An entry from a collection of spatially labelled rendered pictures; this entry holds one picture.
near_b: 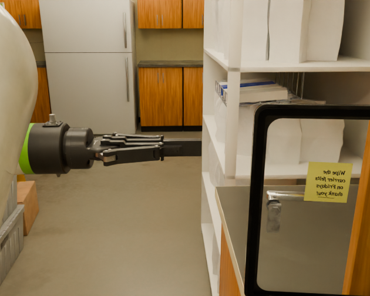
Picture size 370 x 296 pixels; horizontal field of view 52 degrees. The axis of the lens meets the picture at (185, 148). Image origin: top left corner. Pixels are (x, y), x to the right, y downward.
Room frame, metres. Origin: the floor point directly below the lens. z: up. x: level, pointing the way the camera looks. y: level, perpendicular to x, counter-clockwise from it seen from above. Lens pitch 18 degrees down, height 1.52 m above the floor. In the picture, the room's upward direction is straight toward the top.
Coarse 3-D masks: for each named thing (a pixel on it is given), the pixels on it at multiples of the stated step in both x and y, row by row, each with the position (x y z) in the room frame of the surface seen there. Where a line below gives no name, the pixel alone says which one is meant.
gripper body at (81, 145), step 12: (72, 132) 0.63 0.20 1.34; (84, 132) 0.63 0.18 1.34; (72, 144) 0.61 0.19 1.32; (84, 144) 0.62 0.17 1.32; (96, 144) 0.63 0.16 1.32; (108, 144) 0.63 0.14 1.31; (72, 156) 0.61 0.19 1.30; (84, 156) 0.61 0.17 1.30; (72, 168) 0.62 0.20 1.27; (84, 168) 0.63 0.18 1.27
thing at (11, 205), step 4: (16, 176) 2.33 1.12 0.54; (12, 180) 2.26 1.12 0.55; (16, 180) 2.33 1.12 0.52; (12, 184) 2.25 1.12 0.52; (16, 184) 2.32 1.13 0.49; (12, 188) 2.25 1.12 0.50; (16, 188) 2.32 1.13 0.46; (12, 192) 2.24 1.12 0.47; (16, 192) 2.32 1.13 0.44; (8, 196) 2.18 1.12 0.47; (12, 196) 2.24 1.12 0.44; (16, 196) 2.31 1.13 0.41; (8, 200) 2.17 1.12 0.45; (12, 200) 2.24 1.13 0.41; (16, 200) 2.31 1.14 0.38; (8, 204) 2.17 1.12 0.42; (12, 204) 2.24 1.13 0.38; (16, 204) 2.31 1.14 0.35; (8, 208) 2.17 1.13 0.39; (12, 208) 2.24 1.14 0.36; (4, 212) 2.10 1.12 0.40; (8, 212) 2.16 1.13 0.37; (4, 216) 2.10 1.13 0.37; (8, 216) 2.17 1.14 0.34; (4, 220) 2.10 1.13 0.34
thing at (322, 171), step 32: (288, 128) 0.62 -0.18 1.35; (320, 128) 0.62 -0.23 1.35; (352, 128) 0.61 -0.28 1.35; (288, 160) 0.62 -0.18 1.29; (320, 160) 0.62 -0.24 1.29; (352, 160) 0.61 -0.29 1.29; (288, 192) 0.62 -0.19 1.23; (320, 192) 0.62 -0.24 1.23; (352, 192) 0.61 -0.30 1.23; (288, 224) 0.62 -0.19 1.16; (320, 224) 0.62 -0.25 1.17; (352, 224) 0.61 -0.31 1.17; (288, 256) 0.62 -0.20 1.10; (320, 256) 0.62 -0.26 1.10; (352, 256) 0.61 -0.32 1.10; (288, 288) 0.62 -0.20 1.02; (320, 288) 0.62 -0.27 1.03; (352, 288) 0.61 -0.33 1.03
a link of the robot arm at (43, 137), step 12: (36, 132) 0.62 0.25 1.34; (48, 132) 0.62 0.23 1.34; (60, 132) 0.62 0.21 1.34; (36, 144) 0.60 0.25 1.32; (48, 144) 0.60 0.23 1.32; (60, 144) 0.61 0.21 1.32; (36, 156) 0.60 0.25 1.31; (48, 156) 0.60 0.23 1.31; (60, 156) 0.60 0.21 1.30; (36, 168) 0.60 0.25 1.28; (48, 168) 0.61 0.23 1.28; (60, 168) 0.61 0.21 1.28
